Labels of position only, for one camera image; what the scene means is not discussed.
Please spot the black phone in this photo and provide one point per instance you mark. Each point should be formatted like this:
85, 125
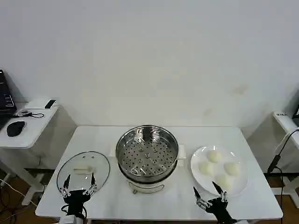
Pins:
50, 103

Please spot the round glass lid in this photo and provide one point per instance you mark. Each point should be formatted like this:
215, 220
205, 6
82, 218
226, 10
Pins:
98, 168

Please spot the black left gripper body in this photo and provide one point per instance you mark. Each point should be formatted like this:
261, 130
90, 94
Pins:
76, 201

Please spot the white side desk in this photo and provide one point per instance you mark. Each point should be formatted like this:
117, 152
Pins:
28, 135

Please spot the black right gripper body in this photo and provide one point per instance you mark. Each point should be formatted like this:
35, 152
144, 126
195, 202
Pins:
220, 210

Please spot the white steamed bun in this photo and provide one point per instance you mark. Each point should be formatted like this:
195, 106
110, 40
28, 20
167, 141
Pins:
231, 168
225, 183
215, 156
206, 168

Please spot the black computer mouse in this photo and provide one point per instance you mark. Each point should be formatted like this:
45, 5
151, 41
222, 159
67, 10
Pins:
15, 128

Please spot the white round plate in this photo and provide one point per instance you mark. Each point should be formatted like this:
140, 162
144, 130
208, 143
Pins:
205, 182

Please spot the black laptop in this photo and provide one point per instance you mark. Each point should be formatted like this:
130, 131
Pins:
5, 98

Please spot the flat white box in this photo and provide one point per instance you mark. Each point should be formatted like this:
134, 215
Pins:
36, 103

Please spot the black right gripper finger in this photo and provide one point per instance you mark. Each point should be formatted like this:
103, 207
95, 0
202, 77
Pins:
199, 198
220, 190

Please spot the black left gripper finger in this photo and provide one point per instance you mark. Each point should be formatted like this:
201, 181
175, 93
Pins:
92, 183
66, 184

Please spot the perforated steel steamer basket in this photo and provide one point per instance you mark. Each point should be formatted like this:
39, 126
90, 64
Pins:
146, 149

